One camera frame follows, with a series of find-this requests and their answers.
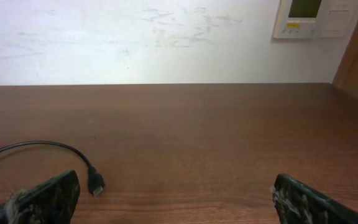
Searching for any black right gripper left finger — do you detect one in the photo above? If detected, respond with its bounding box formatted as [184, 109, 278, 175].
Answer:
[0, 170, 80, 224]

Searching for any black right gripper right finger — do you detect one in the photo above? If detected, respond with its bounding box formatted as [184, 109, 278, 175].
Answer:
[271, 174, 358, 224]

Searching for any black USB cable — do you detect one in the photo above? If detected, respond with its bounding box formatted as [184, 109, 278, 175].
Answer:
[0, 140, 106, 197]

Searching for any white wall control panel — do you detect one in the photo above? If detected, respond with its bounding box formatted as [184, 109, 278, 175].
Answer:
[273, 0, 358, 39]

